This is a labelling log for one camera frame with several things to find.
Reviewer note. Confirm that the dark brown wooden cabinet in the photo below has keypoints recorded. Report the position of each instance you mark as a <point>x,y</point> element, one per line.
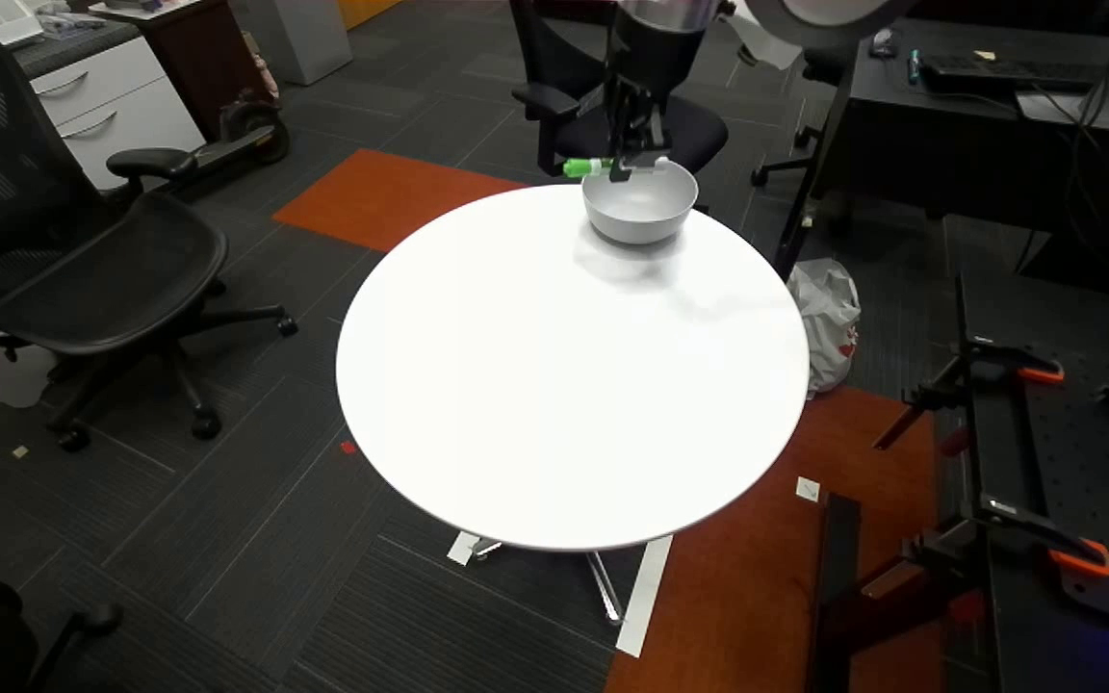
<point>201,52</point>

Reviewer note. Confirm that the black vertical support beam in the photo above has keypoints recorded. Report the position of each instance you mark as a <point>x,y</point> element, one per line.
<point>833,589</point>

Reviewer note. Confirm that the black keyboard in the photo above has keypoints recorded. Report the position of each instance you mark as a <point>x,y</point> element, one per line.
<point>1011,75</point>

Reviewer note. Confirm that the white plastic bag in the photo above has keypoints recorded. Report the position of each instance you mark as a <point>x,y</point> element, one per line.
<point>826,321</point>

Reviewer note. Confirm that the grey computer mouse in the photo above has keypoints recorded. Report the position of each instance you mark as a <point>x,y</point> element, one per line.
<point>885,40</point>

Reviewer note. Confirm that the small white paper scrap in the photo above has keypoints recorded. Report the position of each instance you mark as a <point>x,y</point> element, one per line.
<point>810,491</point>

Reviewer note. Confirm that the green marker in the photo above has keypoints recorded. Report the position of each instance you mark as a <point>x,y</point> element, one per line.
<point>583,169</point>

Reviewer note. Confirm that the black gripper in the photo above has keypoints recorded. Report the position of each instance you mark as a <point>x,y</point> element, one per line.
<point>655,62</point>

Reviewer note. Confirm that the white table base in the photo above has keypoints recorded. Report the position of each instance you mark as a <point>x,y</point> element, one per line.
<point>642,597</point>

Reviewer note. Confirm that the grey bowl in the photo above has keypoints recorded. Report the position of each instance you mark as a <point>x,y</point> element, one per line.
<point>636,203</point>

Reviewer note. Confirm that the black office desk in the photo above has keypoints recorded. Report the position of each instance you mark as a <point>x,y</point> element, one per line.
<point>926,140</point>

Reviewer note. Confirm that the black padded office chair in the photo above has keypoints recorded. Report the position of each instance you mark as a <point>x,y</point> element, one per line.
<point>694,129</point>

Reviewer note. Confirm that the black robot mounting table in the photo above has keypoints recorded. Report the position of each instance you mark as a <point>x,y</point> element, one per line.
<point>1067,512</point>

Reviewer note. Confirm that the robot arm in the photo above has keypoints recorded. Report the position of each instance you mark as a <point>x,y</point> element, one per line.
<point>818,15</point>

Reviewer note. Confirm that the black mesh office chair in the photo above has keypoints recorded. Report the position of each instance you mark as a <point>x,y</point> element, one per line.
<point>106,276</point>

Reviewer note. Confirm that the white drawer cabinet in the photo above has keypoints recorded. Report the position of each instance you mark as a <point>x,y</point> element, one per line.
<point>115,111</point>

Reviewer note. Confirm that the grey metal cabinet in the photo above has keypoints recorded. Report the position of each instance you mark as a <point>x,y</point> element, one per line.
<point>299,35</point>

